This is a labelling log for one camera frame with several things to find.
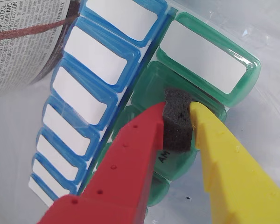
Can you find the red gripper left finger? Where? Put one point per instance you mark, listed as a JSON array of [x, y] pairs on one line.
[[121, 175]]

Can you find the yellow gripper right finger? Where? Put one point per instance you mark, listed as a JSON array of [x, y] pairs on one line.
[[235, 182]]

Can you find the weekly pill organizer box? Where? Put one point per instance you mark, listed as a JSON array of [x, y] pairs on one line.
[[95, 65]]

